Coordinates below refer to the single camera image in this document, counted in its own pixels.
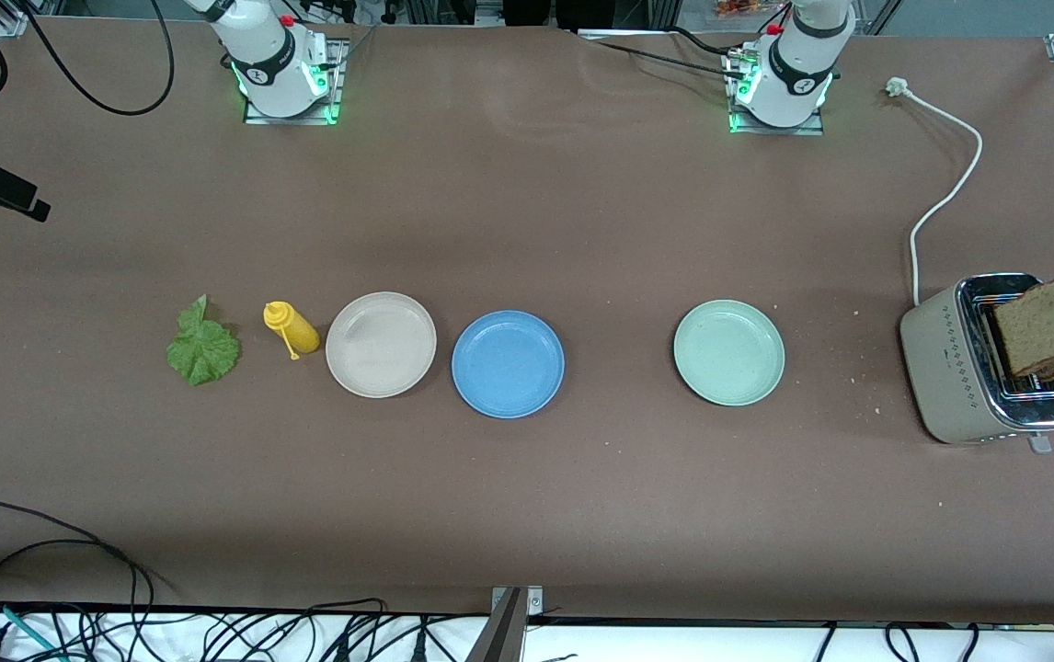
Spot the brown bread slice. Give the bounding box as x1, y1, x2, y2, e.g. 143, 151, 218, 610
993, 279, 1054, 382

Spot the green lettuce leaf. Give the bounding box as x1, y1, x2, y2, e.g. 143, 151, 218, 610
166, 294, 242, 388

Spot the yellow mustard squeeze bottle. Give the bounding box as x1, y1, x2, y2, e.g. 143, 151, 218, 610
263, 301, 321, 361

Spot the light green plate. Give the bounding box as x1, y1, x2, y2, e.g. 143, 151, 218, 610
673, 300, 786, 407

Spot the beige plate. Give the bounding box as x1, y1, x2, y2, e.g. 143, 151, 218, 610
325, 291, 438, 399

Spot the blue plate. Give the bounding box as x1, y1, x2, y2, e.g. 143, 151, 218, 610
451, 310, 566, 420

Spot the beige chrome-top toaster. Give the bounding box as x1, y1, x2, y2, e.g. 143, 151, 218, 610
899, 272, 1054, 455

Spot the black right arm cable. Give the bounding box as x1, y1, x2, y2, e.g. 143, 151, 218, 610
0, 0, 177, 126

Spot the white toaster power cord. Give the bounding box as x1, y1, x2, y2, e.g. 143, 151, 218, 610
886, 77, 984, 307

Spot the black looped floor cable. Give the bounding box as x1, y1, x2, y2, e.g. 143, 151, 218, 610
0, 501, 155, 635

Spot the teal cable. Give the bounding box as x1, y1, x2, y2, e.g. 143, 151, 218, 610
0, 599, 68, 662

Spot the grey metal frame box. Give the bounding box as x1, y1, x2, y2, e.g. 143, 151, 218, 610
475, 0, 613, 30

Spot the metal table edge bracket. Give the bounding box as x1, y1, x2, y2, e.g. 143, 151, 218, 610
467, 586, 544, 662

